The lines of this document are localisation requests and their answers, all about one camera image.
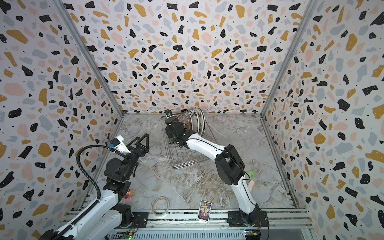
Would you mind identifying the green ball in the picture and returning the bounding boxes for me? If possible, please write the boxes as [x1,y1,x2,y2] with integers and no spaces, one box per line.
[247,171,256,180]

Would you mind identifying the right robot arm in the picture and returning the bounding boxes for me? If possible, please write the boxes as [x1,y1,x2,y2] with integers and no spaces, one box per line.
[165,116,262,227]

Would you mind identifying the black white striped plate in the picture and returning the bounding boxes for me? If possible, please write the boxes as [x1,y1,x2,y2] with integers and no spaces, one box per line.
[189,110,201,135]

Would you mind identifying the pink toy figure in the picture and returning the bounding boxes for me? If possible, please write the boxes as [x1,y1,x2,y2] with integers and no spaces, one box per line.
[123,189,134,201]

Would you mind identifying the pink eraser block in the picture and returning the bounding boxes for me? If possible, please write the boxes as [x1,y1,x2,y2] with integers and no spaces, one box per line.
[248,180,255,191]

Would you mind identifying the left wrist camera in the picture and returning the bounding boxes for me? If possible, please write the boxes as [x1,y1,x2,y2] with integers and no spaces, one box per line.
[109,135,128,153]

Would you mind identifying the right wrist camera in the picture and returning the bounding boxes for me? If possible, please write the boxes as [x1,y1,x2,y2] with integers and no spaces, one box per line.
[165,110,174,119]

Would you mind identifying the orange sunburst plate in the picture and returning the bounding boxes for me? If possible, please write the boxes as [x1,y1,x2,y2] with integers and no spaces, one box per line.
[184,111,194,131]
[182,114,190,131]
[188,111,196,133]
[178,115,185,130]

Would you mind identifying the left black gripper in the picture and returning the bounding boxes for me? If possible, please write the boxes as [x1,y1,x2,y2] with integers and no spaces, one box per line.
[121,135,148,181]

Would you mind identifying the watermelon pattern plate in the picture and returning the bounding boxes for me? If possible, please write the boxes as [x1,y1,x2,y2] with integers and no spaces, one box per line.
[197,108,206,137]

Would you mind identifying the orange sunburst plate front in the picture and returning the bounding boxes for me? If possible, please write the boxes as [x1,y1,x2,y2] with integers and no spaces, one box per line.
[178,115,185,130]

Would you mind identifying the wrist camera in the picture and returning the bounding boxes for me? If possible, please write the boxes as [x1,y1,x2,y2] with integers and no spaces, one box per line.
[109,135,128,153]
[165,110,174,119]

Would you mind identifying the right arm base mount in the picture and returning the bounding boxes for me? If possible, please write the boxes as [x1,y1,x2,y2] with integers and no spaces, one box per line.
[227,210,270,228]

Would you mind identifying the aluminium front rail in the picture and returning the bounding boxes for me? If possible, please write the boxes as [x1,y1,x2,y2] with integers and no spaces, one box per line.
[59,208,316,240]

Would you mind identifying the wire dish rack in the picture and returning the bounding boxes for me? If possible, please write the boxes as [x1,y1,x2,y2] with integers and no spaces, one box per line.
[161,108,217,169]

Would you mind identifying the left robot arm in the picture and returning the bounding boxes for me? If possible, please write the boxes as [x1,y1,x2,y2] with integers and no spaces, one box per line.
[40,134,150,240]

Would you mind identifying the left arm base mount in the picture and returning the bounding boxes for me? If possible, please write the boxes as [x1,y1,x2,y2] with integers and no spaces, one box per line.
[119,210,149,230]

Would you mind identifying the purple card box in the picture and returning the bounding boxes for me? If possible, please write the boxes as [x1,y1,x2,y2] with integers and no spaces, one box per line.
[198,200,212,222]

